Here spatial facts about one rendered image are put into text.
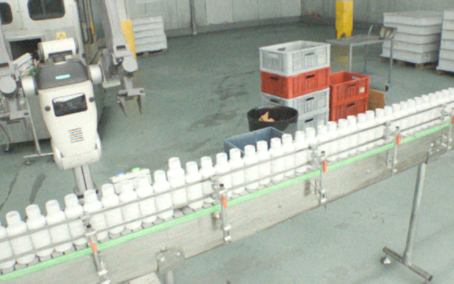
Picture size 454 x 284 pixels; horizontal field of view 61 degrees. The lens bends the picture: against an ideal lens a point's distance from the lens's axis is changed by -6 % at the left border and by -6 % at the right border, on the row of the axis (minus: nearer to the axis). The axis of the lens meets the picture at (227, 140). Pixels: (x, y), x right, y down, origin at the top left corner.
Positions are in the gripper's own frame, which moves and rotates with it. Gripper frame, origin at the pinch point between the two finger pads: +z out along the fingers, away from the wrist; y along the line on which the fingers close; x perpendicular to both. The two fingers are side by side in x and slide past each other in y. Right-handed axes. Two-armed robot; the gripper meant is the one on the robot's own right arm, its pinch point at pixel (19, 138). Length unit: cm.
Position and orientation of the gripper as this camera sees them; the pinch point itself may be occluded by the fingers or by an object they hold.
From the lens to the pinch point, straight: 159.2
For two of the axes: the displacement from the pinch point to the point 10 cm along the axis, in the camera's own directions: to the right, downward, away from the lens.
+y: 8.5, -1.9, 5.0
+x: -4.6, 1.9, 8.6
